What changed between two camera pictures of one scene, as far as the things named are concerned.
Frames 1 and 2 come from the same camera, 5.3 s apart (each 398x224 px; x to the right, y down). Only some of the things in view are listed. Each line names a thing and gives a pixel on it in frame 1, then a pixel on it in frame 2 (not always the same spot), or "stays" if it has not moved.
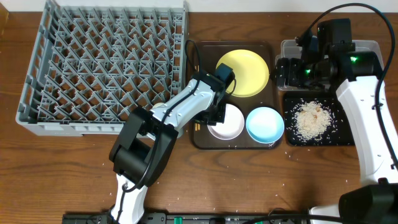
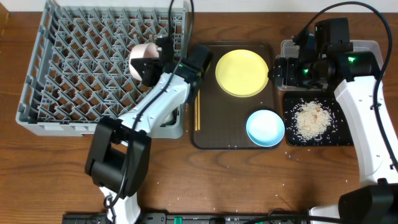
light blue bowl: x=265 y=125 stays
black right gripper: x=293 y=65 stays
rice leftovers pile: x=313 y=120 stays
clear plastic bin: x=291 y=48 stays
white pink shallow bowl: x=232 y=126 → x=142 y=50
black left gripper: x=212 y=115 → x=150 y=72
